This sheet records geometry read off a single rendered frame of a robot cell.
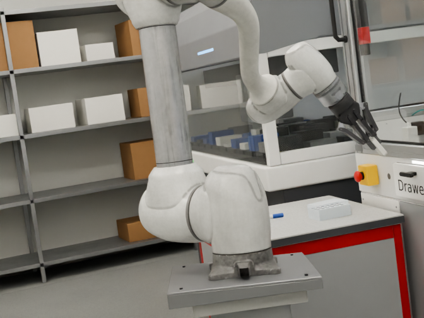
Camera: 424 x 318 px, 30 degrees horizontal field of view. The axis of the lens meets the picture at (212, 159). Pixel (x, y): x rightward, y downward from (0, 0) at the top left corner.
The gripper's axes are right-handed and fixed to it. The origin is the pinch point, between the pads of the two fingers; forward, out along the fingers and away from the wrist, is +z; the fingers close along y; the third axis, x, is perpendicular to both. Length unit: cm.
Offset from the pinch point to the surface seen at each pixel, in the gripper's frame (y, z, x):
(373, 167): 3.8, 15.6, 29.3
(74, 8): 14, -105, 364
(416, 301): -21, 53, 12
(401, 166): 4.7, 13.9, 8.1
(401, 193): -0.6, 21.5, 10.2
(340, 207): -16.2, 15.2, 24.3
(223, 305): -70, -16, -45
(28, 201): -107, -26, 358
